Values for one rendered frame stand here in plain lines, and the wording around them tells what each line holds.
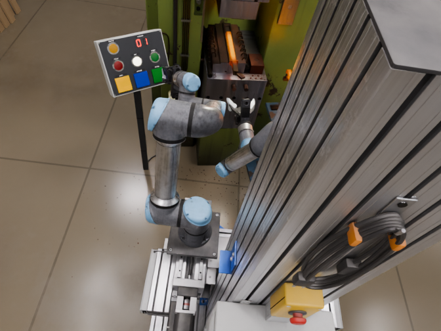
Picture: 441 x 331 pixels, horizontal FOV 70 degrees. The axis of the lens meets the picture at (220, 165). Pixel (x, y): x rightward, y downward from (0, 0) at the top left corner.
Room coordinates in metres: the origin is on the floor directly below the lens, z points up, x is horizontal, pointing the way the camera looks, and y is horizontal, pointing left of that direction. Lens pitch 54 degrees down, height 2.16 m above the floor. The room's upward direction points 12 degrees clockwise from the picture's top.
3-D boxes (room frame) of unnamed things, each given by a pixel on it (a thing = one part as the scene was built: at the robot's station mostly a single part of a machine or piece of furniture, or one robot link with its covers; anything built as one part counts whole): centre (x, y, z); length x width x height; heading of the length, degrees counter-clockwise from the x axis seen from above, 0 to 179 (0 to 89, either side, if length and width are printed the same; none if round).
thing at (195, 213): (0.59, 0.06, 0.98); 0.13 x 0.12 x 0.14; 94
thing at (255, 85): (1.85, 0.08, 0.69); 0.56 x 0.38 x 0.45; 15
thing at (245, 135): (1.04, -0.11, 0.97); 0.11 x 0.08 x 0.09; 15
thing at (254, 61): (1.73, -0.08, 0.95); 0.12 x 0.09 x 0.07; 15
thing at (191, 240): (0.59, 0.05, 0.87); 0.15 x 0.15 x 0.10
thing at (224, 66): (1.82, 0.13, 0.96); 0.42 x 0.20 x 0.09; 15
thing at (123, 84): (1.23, 0.59, 1.01); 0.07 x 0.05 x 0.07; 130
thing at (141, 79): (1.30, 0.51, 1.01); 0.07 x 0.05 x 0.07; 130
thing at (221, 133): (1.85, 0.08, 0.23); 0.56 x 0.38 x 0.47; 15
